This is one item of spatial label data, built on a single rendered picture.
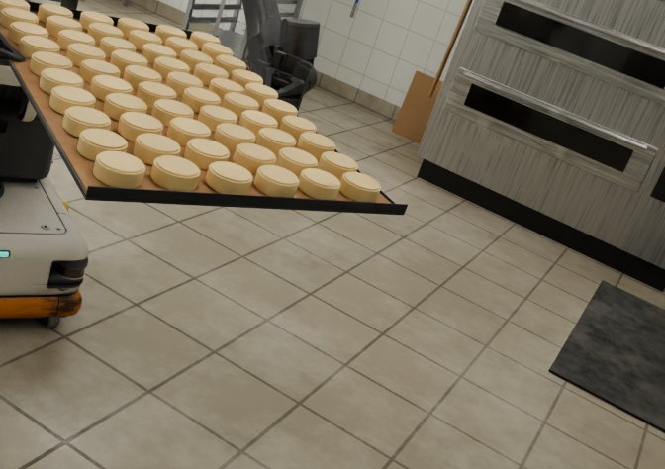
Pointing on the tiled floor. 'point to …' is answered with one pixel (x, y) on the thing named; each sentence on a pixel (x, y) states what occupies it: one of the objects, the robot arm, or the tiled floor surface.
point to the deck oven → (561, 112)
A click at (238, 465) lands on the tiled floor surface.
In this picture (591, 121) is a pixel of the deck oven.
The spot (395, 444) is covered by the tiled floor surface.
